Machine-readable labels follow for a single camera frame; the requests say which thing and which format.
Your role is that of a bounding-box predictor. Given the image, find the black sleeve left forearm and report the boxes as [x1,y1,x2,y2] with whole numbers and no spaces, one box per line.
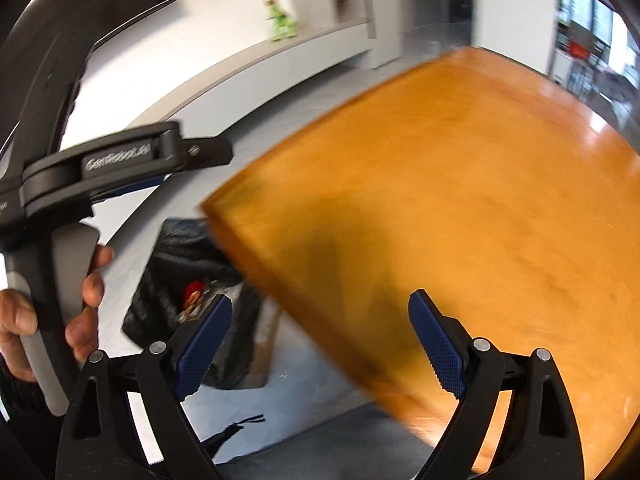
[1,358,64,479]

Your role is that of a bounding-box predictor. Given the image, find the person's left hand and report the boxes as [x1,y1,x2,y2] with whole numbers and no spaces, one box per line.
[0,244,116,384]

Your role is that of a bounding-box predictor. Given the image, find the white low cabinet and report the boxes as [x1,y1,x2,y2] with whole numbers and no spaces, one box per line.
[60,16,384,221]

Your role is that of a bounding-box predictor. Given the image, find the black lined trash bin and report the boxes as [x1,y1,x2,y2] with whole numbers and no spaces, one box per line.
[122,218,279,390]

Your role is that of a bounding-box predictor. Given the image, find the dining chairs background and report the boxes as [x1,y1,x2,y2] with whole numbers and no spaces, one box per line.
[548,1,639,128]

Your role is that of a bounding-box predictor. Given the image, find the orange round lid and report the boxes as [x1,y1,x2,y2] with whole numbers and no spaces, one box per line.
[183,281,206,309]

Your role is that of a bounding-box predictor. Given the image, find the green dinosaur toy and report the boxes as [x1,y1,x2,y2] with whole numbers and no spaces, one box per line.
[264,0,297,41]

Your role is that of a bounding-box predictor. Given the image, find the black cable tie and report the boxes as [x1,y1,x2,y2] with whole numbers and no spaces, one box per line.
[202,414,266,458]

